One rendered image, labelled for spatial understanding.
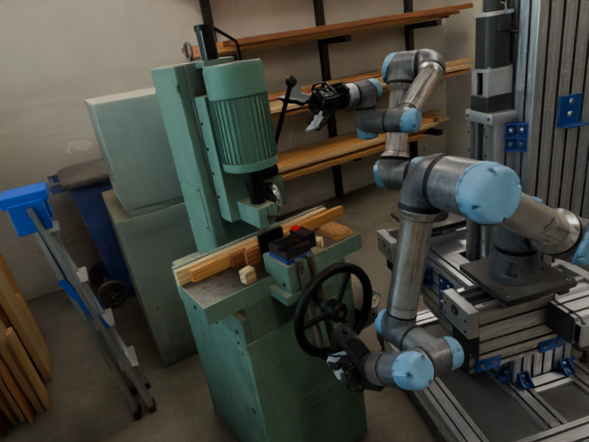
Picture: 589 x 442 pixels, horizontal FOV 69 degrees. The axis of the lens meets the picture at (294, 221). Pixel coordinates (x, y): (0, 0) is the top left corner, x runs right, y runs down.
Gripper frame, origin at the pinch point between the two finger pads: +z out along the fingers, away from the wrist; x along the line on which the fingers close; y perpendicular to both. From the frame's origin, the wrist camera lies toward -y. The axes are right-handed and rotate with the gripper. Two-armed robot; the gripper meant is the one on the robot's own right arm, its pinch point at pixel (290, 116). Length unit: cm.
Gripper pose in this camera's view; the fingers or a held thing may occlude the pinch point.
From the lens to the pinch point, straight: 134.3
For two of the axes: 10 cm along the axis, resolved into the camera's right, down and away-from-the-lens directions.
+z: -8.0, 3.4, -5.0
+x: 5.5, 7.5, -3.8
